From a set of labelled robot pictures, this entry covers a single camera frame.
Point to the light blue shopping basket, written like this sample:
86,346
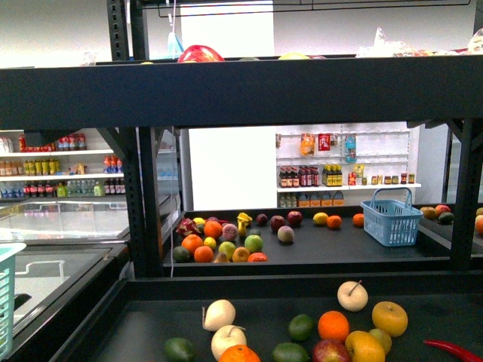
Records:
8,261

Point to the far yellow lemon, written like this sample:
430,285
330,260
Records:
320,219

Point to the black far shelf tray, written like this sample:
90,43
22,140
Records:
321,250

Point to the black shelf tray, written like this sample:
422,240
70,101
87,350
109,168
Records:
321,250
136,318

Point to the red apple upper shelf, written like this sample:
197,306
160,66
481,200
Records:
199,54

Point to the blue basket far shelf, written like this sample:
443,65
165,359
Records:
391,222

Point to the black front shelf tray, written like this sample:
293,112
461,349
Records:
136,318

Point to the black upper shelf beam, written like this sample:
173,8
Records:
236,93

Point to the dark sauce bottles row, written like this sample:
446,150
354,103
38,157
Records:
298,176

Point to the far pile green apple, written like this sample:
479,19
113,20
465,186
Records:
254,243

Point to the far red apple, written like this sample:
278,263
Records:
295,218

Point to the red apple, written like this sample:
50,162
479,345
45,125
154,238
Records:
295,218
330,350

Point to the far purple peach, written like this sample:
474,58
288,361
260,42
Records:
285,234

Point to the pink dragon fruit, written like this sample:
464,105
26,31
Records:
187,227

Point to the far orange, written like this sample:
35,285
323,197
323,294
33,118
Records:
334,222

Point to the white pear upper left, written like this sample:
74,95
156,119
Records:
218,314

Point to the white pear lower left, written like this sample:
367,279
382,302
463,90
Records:
226,337

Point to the green lime upper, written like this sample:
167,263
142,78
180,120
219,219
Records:
300,327

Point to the green lime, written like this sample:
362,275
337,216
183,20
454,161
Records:
289,352
300,327

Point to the white pear with stem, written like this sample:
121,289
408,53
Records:
352,296

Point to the small orange mandarin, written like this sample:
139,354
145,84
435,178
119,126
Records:
333,325

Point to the large orange left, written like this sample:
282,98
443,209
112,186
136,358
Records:
239,353

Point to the green lime lower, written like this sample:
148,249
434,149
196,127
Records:
289,352

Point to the glass freezer chest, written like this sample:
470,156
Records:
64,238

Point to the dark green avocado left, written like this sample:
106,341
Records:
178,349

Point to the red apple centre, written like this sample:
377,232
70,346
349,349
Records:
330,350

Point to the yellow apple right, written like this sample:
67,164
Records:
390,317

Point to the yellow-orange fruit centre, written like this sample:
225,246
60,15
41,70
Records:
362,346

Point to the red chili pepper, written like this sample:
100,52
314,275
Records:
455,350

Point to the black shelf post left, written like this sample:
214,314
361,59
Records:
137,147

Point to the black shelf post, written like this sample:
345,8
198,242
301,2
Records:
469,133
137,147

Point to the black shelf post right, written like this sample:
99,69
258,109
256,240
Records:
469,133

